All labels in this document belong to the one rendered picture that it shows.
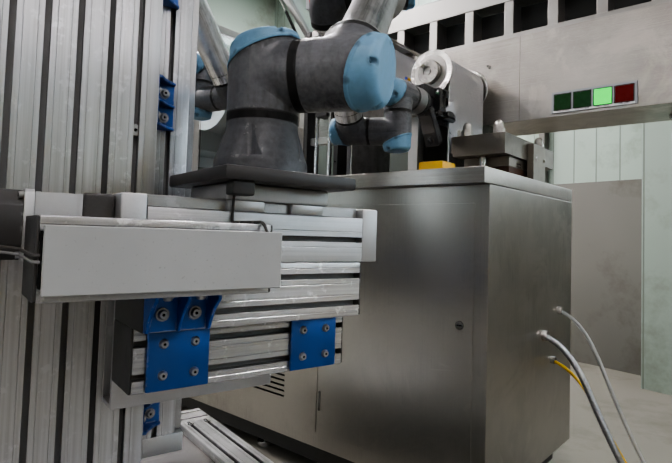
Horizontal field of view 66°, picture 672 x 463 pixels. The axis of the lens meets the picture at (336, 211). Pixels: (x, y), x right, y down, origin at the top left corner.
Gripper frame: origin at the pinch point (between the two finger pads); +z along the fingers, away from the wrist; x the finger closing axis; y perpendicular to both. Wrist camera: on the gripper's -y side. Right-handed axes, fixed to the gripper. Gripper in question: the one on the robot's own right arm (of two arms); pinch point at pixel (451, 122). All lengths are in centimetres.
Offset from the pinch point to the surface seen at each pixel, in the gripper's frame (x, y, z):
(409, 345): -5, -64, -29
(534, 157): -21.9, -11.3, 10.8
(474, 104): -0.3, 8.7, 15.0
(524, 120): -11.3, 4.9, 30.4
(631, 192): -12, -7, 191
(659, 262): -31, -45, 159
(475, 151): -11.2, -11.0, -6.3
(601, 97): -35.6, 9.0, 29.5
